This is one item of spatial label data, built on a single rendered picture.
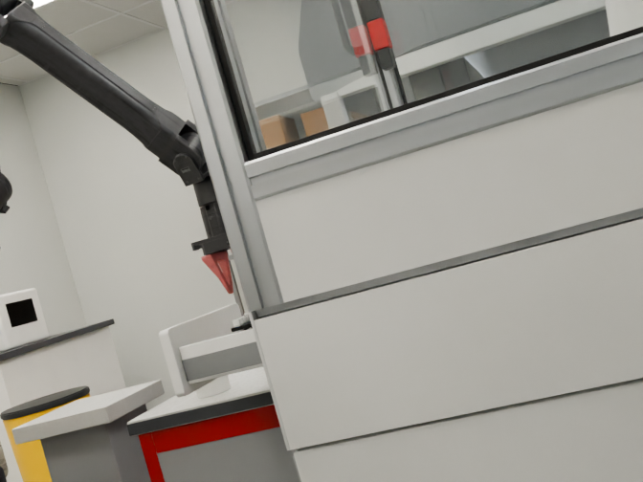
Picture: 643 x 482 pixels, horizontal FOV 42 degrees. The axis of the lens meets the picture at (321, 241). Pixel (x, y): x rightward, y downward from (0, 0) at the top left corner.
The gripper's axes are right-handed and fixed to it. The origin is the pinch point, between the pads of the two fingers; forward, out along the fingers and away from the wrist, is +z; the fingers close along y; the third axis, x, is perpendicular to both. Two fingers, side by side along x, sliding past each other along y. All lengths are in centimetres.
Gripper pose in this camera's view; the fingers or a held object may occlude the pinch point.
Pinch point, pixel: (238, 286)
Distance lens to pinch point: 142.9
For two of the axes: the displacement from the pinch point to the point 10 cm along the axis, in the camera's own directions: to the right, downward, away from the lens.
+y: -9.2, 2.6, 3.0
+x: -2.9, 0.7, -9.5
